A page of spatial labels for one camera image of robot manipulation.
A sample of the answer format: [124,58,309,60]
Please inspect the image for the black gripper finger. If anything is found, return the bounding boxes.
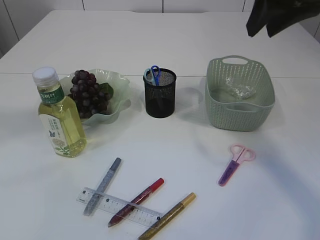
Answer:
[246,0,268,37]

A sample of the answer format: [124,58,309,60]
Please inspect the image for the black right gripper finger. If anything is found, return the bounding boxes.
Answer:
[266,0,320,38]

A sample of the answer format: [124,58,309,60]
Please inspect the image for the blue scissors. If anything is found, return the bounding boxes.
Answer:
[143,65,161,86]

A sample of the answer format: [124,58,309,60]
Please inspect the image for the clear plastic ruler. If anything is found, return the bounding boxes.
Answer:
[76,187,164,227]

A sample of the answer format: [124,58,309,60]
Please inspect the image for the purple artificial grape bunch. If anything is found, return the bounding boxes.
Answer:
[68,69,114,120]

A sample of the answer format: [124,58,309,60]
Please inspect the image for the yellow tea bottle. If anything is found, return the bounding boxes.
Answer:
[32,66,87,158]

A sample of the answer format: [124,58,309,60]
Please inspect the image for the silver glitter pen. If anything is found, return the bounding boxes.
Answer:
[83,157,122,216]

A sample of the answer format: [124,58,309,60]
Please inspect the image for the red glitter pen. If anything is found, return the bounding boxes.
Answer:
[107,177,165,228]

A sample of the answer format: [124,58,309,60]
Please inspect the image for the pink purple scissors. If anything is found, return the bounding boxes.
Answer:
[218,144,256,187]

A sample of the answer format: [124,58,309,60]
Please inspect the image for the green woven plastic basket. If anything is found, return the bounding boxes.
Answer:
[205,55,275,132]

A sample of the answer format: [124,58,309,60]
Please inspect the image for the gold glitter pen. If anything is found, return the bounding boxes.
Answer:
[138,192,196,240]

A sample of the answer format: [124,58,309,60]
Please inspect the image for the clear plastic sheet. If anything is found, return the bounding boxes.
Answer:
[224,77,256,100]

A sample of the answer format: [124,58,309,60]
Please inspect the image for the green wavy glass plate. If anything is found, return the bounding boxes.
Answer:
[60,69,130,125]

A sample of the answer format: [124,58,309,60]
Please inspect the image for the black mesh pen holder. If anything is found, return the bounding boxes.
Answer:
[143,68,177,119]

